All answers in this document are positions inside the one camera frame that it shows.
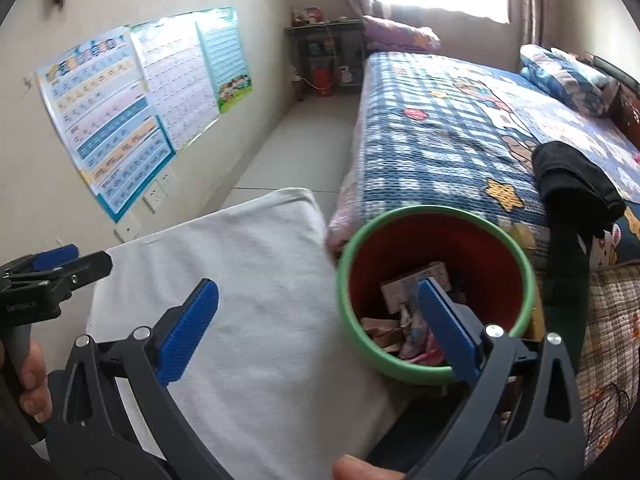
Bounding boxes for dark wooden headboard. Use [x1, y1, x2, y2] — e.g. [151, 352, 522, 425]
[586, 51, 640, 147]

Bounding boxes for person's left hand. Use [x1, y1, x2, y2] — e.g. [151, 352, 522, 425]
[16, 340, 53, 423]

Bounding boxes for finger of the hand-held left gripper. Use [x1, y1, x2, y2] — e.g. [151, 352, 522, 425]
[10, 252, 114, 302]
[0, 243, 81, 281]

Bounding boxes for brown plaid bed sheet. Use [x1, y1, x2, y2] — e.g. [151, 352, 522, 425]
[574, 264, 640, 467]

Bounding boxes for pink pillow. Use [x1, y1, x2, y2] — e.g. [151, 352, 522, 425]
[361, 14, 442, 52]

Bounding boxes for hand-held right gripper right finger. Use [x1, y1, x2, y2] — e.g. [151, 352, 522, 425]
[407, 278, 586, 480]

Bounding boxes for blue plaid quilted bed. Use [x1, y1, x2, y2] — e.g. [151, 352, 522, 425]
[327, 50, 640, 263]

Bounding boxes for red bucket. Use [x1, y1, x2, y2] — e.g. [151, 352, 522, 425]
[310, 66, 335, 97]

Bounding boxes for small white wrapper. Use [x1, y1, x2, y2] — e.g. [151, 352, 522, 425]
[399, 302, 432, 356]

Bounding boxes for dark bedside table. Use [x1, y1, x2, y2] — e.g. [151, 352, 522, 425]
[284, 19, 369, 97]

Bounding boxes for person's right hand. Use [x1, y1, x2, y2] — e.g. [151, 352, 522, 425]
[331, 454, 409, 480]

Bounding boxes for pink bed sheet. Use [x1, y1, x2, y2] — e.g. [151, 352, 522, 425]
[324, 169, 362, 257]

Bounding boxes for black garment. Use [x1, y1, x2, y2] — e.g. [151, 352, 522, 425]
[531, 141, 627, 363]

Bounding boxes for alphabet wall poster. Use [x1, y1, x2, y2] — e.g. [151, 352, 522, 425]
[36, 24, 178, 224]

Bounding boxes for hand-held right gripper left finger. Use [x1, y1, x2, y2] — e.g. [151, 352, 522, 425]
[47, 277, 236, 480]

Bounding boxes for red bin with green rim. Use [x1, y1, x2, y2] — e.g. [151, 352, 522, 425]
[336, 205, 537, 386]

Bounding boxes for green number wall poster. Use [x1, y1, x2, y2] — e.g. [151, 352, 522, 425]
[194, 6, 254, 114]

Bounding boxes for blue white folded pillows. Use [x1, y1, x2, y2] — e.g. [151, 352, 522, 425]
[519, 43, 622, 119]

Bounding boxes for pink snack wrapper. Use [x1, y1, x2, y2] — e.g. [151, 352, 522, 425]
[397, 337, 447, 367]

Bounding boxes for white chart wall poster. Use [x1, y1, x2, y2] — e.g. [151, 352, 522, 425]
[130, 13, 222, 152]

